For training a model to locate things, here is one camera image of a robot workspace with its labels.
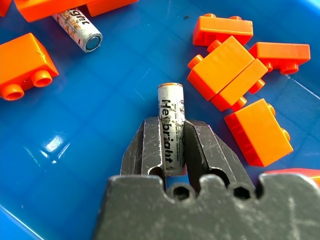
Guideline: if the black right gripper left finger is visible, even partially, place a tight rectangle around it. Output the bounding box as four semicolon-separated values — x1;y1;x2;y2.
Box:
120;116;167;193

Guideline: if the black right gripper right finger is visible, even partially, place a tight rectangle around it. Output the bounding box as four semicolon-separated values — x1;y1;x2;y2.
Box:
183;119;256;193

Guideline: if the white Hexbright AA battery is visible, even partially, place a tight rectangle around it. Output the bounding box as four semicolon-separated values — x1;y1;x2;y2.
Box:
157;82;188;177
51;6;104;54

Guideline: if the blue plastic bin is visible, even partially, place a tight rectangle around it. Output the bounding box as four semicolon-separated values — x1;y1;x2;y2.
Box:
0;0;320;240

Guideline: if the orange toy building brick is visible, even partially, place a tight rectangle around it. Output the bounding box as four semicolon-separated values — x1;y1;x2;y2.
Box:
187;35;256;102
224;98;294;168
13;0;139;23
263;168;320;188
0;32;60;102
192;13;254;48
0;0;13;18
248;42;311;76
210;58;269;113

